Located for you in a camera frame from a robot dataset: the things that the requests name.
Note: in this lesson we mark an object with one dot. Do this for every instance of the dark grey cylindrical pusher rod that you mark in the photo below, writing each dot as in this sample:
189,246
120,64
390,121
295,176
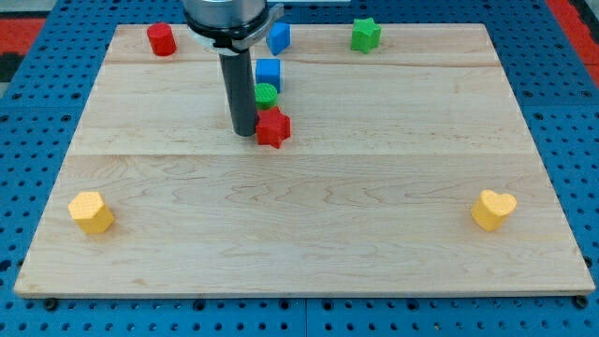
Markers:
240,91

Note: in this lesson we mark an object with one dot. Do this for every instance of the red star block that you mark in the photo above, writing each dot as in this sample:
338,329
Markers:
273,127

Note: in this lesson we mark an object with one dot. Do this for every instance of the green star block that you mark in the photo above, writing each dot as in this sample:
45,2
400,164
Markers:
365,35

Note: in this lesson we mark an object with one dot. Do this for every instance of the yellow hexagon block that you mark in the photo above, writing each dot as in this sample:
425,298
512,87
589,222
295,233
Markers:
90,212

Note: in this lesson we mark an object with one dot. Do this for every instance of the blue cube block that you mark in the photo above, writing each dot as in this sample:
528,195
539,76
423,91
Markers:
269,71

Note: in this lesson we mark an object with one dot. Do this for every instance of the green cylinder block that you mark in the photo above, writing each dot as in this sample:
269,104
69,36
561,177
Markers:
266,96

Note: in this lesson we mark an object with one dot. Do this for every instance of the blue wedge block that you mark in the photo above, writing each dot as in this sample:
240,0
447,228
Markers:
279,37

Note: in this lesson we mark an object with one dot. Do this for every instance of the red cylinder block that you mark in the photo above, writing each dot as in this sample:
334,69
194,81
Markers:
161,39

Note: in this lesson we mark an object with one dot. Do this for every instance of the light wooden board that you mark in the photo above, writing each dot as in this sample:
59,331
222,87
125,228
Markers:
370,197

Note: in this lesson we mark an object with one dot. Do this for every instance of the yellow heart block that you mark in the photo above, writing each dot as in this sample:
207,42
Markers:
491,209

